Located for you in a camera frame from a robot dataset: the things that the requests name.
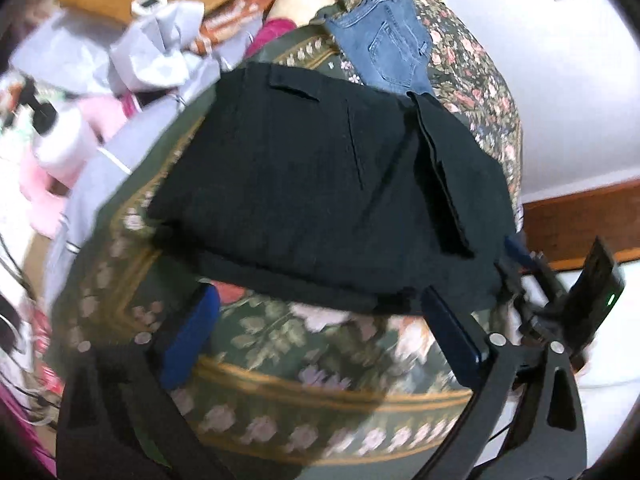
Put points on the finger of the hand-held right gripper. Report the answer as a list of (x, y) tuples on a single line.
[(517, 252)]

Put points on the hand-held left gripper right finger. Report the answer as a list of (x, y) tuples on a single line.
[(452, 330)]

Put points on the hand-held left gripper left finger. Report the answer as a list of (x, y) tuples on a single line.
[(187, 340)]

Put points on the black pants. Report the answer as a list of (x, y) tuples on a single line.
[(300, 185)]

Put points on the wooden baseboard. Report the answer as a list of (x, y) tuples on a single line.
[(580, 225)]

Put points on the floral blanket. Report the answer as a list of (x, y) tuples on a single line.
[(310, 360)]

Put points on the pink cloth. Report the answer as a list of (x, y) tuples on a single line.
[(45, 200)]

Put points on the white pump bottle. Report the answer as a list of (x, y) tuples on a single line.
[(65, 140)]

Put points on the blue jeans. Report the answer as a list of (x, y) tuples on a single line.
[(390, 40)]

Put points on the grey cloth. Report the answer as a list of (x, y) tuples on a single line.
[(150, 55)]

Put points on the magenta cloth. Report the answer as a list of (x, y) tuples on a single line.
[(272, 35)]

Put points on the striped pillow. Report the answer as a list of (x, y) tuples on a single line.
[(225, 25)]

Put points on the small white gadget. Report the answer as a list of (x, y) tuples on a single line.
[(147, 4)]

